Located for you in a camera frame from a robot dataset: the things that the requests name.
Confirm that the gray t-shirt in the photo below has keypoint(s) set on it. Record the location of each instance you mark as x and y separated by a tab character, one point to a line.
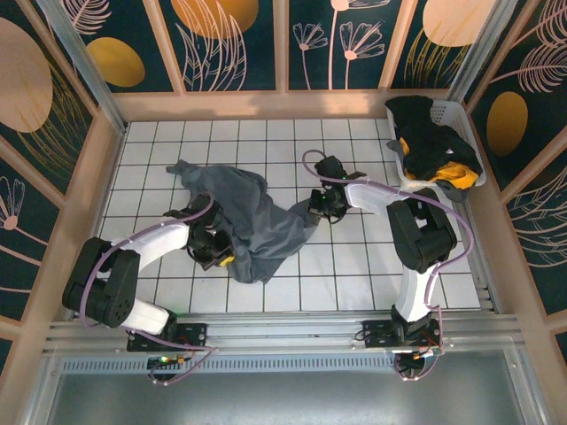
266	221

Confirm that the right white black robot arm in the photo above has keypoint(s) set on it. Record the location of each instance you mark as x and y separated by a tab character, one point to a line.
425	234

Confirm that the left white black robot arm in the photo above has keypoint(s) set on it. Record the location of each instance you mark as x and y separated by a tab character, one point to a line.
155	242

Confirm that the dark gray garment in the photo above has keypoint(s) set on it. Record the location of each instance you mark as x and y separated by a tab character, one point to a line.
456	193

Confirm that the yellow t-shirt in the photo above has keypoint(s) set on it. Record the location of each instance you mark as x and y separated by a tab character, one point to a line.
460	179

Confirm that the white plastic laundry basket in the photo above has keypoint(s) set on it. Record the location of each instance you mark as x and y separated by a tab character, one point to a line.
444	113

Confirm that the grey metal sheet panel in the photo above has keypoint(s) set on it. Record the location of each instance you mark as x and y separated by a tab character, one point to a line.
283	398

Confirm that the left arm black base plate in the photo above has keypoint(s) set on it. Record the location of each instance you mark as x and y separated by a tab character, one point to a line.
192	334

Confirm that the aluminium rail frame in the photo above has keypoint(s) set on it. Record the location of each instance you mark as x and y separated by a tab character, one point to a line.
283	329

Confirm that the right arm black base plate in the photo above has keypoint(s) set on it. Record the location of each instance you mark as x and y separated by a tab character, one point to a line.
376	334

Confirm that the aluminium corner post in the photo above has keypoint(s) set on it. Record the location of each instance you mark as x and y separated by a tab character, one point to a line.
483	48
84	66

